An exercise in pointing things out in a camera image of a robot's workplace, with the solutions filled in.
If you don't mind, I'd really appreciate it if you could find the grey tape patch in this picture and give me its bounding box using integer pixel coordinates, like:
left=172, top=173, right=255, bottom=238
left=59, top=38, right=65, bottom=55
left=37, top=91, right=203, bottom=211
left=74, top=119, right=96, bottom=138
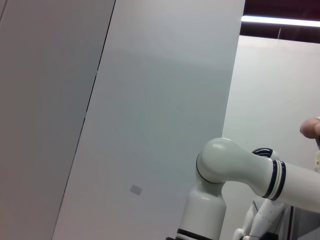
left=130, top=184, right=143, bottom=196

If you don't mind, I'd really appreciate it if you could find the black white background robot head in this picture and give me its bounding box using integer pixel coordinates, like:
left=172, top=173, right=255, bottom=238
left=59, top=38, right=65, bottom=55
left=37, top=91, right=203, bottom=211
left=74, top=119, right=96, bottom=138
left=250, top=147, right=281, bottom=161

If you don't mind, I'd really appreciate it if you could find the white ceiling light strip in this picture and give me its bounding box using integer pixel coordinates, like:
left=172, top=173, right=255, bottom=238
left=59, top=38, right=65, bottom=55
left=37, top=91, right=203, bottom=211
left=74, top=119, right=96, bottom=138
left=240, top=14, right=320, bottom=28

